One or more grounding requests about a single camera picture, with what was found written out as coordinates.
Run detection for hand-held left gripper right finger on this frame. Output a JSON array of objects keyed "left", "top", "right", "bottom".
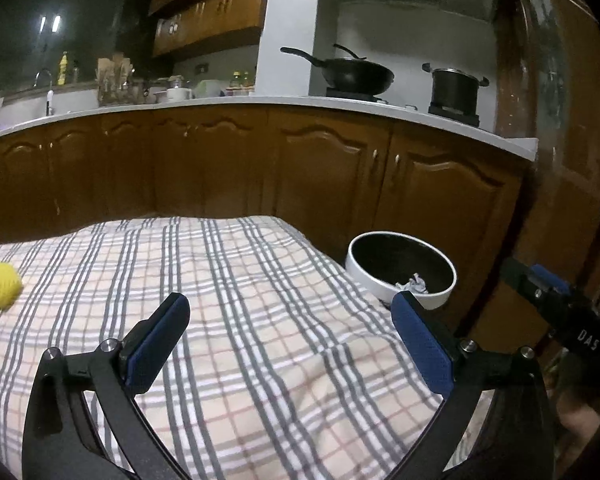
[{"left": 390, "top": 290, "right": 558, "bottom": 480}]

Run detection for plaid checked cloth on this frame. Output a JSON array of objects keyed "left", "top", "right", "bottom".
[{"left": 0, "top": 215, "right": 486, "bottom": 480}]

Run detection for black stock pot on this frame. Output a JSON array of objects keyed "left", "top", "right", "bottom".
[{"left": 422, "top": 62, "right": 490, "bottom": 111}]

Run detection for dark window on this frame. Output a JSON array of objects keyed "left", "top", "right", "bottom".
[{"left": 0, "top": 0, "right": 156, "bottom": 106}]

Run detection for white paper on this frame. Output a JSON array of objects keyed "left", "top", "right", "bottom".
[{"left": 394, "top": 272, "right": 431, "bottom": 295}]

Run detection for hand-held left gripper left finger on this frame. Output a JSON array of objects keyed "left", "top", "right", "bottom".
[{"left": 22, "top": 291, "right": 192, "bottom": 480}]

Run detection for white round waste bin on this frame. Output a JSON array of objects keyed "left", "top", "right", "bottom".
[{"left": 345, "top": 231, "right": 458, "bottom": 311}]

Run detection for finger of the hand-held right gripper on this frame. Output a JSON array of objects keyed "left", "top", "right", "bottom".
[{"left": 500, "top": 258, "right": 571, "bottom": 311}]

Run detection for black wok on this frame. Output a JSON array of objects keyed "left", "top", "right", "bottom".
[{"left": 280, "top": 44, "right": 396, "bottom": 95}]

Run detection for wooden base cabinet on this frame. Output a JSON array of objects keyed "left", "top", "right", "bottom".
[{"left": 0, "top": 102, "right": 531, "bottom": 341}]

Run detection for wooden wall cabinets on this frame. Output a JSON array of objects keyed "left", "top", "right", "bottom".
[{"left": 147, "top": 0, "right": 273, "bottom": 58}]

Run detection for wooden utensil rack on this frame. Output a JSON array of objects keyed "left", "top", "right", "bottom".
[{"left": 96, "top": 54, "right": 133, "bottom": 106}]

